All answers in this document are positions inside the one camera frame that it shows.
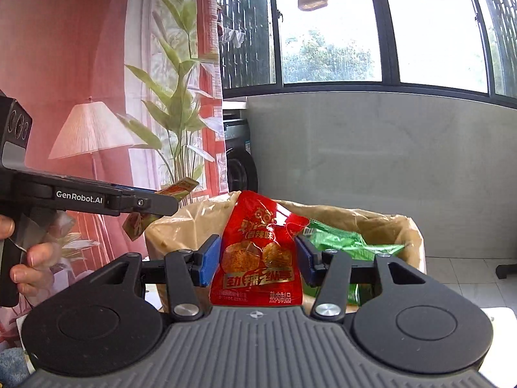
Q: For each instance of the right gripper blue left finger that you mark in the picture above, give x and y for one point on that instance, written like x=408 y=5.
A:
x=206 y=261

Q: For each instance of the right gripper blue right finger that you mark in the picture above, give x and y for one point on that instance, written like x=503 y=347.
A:
x=309 y=261

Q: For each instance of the red spicy chips bag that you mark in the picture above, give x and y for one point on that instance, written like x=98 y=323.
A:
x=258 y=264

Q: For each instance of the red printed backdrop curtain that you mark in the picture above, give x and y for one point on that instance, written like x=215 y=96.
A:
x=124 y=91

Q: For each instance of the small orange snack packet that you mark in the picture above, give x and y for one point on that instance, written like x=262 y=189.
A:
x=165 y=202

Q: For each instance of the green snack bag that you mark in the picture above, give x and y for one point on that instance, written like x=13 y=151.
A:
x=324 y=237

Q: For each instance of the person's left hand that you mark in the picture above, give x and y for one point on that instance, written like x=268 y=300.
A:
x=34 y=278

